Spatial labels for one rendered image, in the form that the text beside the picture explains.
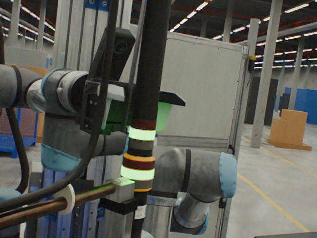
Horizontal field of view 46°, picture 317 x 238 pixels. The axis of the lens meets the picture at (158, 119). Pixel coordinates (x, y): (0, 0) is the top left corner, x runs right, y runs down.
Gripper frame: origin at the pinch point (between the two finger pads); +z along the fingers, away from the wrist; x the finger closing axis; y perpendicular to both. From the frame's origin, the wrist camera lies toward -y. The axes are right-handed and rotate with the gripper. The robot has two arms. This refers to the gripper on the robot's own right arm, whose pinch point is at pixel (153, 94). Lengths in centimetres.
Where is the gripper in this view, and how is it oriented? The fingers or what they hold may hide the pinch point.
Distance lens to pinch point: 48.1
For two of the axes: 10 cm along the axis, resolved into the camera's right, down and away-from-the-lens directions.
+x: -8.2, -0.4, -5.7
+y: -1.3, 9.9, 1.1
